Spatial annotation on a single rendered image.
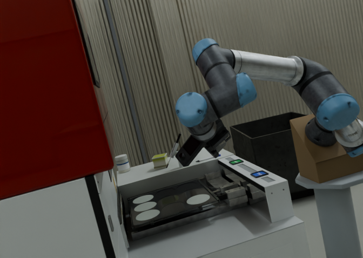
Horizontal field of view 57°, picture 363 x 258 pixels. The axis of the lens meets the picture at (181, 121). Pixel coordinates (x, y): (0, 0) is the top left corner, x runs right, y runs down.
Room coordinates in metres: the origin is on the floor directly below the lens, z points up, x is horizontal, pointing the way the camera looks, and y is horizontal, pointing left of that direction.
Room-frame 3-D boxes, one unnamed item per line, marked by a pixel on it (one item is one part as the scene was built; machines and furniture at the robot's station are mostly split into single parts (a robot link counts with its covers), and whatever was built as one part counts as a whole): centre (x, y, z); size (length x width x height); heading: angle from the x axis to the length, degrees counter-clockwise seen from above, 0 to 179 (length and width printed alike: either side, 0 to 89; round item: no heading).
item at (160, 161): (1.78, 0.16, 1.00); 0.07 x 0.07 x 0.07; 81
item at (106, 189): (1.20, 0.32, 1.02); 0.81 x 0.03 x 0.40; 10
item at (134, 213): (1.43, 0.13, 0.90); 0.34 x 0.34 x 0.01; 10
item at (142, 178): (1.83, 0.11, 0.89); 0.62 x 0.35 x 0.14; 100
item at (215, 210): (1.32, 0.05, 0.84); 0.50 x 0.02 x 0.03; 100
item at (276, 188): (1.43, -0.24, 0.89); 0.55 x 0.09 x 0.14; 10
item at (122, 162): (1.89, 0.39, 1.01); 0.07 x 0.07 x 0.10
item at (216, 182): (1.50, -0.12, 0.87); 0.36 x 0.08 x 0.03; 10
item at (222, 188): (1.42, -0.14, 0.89); 0.08 x 0.03 x 0.03; 100
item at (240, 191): (1.34, -0.15, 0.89); 0.08 x 0.03 x 0.03; 100
